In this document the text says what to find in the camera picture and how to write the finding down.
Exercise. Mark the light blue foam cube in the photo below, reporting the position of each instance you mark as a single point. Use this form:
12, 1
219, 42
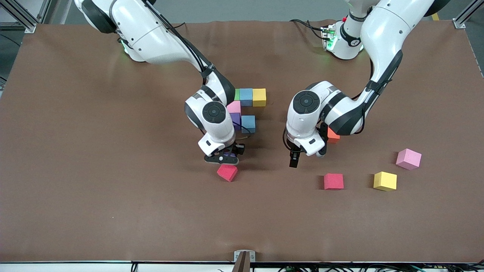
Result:
246, 96
248, 124

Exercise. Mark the yellow foam cube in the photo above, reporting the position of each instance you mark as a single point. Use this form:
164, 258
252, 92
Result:
259, 97
385, 181

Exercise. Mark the green foam cube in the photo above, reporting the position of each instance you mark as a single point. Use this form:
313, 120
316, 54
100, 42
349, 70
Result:
237, 94

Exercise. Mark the orange foam cube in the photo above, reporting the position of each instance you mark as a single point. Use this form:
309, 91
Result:
333, 136

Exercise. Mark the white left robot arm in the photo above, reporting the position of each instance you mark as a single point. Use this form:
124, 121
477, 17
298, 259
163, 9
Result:
385, 30

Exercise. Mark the grey metal bracket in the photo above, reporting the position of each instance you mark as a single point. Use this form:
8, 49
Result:
236, 256

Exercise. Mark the white table edge rail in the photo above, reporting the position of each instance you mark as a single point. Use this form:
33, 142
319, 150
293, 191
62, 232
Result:
56, 267

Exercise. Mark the brown table cover sheet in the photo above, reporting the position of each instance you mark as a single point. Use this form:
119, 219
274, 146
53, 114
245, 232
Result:
75, 207

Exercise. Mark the pink foam cube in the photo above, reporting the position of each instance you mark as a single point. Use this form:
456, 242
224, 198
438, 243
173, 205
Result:
408, 159
235, 107

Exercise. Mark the aluminium frame profile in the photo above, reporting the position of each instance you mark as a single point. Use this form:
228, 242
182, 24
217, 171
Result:
459, 23
30, 27

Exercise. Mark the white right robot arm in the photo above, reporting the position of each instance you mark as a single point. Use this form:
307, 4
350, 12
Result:
151, 37

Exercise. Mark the red foam cube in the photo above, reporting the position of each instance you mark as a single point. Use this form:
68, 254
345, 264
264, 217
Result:
334, 181
227, 173

